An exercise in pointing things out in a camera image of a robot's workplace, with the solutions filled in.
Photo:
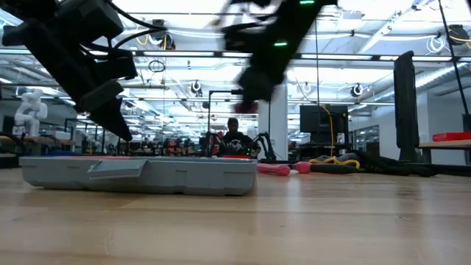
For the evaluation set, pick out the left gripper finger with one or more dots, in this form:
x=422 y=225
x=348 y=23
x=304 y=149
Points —
x=114 y=121

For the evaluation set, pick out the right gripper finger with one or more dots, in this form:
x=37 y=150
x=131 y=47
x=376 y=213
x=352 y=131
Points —
x=254 y=97

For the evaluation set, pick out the grey plastic tool case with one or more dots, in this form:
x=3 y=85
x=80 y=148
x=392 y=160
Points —
x=165 y=176

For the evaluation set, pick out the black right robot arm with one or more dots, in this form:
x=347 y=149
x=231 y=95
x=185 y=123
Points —
x=294 y=25

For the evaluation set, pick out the black background robot arm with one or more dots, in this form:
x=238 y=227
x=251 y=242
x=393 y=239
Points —
x=211 y=143
x=270 y=149

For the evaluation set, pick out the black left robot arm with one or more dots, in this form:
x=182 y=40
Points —
x=92 y=18

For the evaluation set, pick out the white building column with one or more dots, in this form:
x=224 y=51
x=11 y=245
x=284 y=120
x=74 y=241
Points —
x=279 y=125

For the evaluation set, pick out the person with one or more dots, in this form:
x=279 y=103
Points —
x=235 y=141

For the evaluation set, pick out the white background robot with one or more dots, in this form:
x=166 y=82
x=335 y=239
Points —
x=31 y=110

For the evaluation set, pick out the black monitor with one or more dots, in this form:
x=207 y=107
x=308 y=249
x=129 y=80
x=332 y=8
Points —
x=316 y=121

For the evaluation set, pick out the wooden background workbench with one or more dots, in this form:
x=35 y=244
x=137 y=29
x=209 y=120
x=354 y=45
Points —
x=44 y=140

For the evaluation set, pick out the thin black pole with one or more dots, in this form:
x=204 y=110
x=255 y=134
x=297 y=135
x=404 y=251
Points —
x=454 y=55

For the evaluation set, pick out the wooden side table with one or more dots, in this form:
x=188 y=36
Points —
x=445 y=144

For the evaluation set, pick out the distant red bin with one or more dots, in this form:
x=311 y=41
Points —
x=452 y=136

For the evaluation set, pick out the black camera stand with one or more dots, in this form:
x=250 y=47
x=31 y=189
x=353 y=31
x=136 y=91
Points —
x=237 y=92

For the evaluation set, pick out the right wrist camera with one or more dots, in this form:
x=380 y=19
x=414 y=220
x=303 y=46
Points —
x=239 y=38

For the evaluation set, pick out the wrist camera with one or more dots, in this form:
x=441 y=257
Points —
x=239 y=38
x=117 y=66

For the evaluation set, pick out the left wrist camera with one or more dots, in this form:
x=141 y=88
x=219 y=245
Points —
x=117 y=66

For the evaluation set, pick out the black upright post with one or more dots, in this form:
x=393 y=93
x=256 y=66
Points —
x=406 y=110

